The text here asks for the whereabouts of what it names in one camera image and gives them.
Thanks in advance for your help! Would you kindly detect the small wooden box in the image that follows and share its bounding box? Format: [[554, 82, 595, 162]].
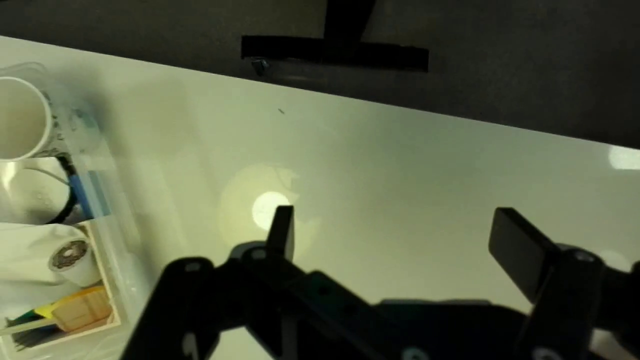
[[0, 217, 124, 353]]

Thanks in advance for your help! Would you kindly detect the white paper napkin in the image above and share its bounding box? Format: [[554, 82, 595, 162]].
[[0, 222, 105, 306]]

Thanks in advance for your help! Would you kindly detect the white round lid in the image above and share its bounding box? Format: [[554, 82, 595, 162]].
[[0, 159, 74, 225]]

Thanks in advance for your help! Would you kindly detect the black cord loop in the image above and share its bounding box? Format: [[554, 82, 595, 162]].
[[54, 153, 97, 225]]

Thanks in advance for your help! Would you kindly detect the black round stool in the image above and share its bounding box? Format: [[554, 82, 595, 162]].
[[238, 0, 430, 74]]

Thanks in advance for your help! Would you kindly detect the white paper cup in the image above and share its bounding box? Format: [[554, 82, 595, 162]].
[[0, 74, 57, 162]]

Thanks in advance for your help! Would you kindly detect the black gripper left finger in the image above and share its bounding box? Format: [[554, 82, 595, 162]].
[[118, 204, 416, 360]]

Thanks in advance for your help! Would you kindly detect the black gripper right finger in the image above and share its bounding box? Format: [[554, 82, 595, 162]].
[[489, 206, 640, 360]]

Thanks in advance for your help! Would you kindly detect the clear plastic lunchbox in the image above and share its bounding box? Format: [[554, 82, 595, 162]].
[[0, 57, 159, 360]]

